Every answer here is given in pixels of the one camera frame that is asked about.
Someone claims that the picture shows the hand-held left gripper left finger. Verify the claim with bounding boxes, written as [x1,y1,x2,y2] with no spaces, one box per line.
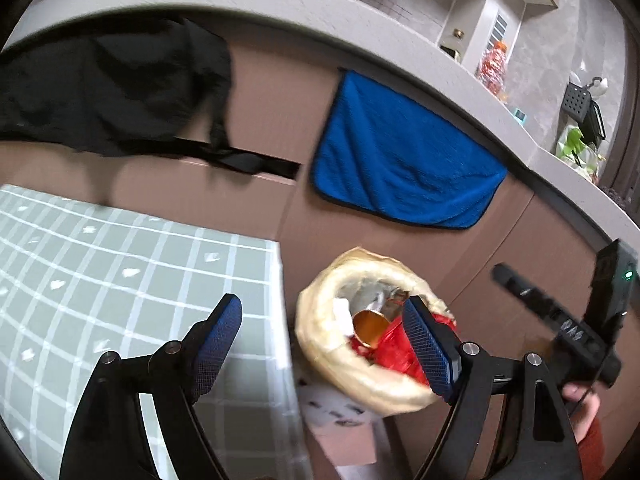
[59,294,244,480]

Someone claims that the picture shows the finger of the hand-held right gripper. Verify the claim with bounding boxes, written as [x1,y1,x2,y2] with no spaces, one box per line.
[491,262,587,349]

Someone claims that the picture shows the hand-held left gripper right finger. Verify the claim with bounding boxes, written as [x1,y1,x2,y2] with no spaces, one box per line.
[401,296,583,480]

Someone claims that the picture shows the blue towel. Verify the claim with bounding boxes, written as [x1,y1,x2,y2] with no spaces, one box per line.
[308,67,509,231]

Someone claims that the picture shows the white tissue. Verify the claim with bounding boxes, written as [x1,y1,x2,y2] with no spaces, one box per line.
[332,299,356,336]

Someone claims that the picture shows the red plastic bag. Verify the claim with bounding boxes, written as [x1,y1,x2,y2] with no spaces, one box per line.
[350,312,458,386]

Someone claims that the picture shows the brown box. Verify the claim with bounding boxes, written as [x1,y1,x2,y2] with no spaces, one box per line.
[312,422,396,480]

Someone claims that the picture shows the black cloth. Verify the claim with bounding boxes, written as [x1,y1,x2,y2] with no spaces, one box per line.
[0,15,301,178]

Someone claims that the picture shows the person's right hand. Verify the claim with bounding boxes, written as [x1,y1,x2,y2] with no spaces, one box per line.
[561,382,601,443]

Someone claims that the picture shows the white vented appliance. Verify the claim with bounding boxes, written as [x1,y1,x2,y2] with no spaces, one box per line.
[440,0,526,68]

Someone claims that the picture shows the black utensil holder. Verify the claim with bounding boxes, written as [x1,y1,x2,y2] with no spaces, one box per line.
[562,82,607,143]

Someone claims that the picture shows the green plastic bag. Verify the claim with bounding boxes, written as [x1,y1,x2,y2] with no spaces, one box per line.
[556,127,606,171]

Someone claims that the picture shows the green checked tablecloth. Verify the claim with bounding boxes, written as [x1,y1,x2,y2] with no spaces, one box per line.
[0,184,306,480]

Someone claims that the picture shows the white panda print bin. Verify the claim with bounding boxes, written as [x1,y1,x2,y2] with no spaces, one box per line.
[299,375,386,431]

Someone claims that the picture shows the yellowish plastic bin liner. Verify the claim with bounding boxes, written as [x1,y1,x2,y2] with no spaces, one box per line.
[296,246,458,416]

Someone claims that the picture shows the orange capped red label bottle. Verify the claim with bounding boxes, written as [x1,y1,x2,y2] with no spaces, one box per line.
[475,40,511,98]

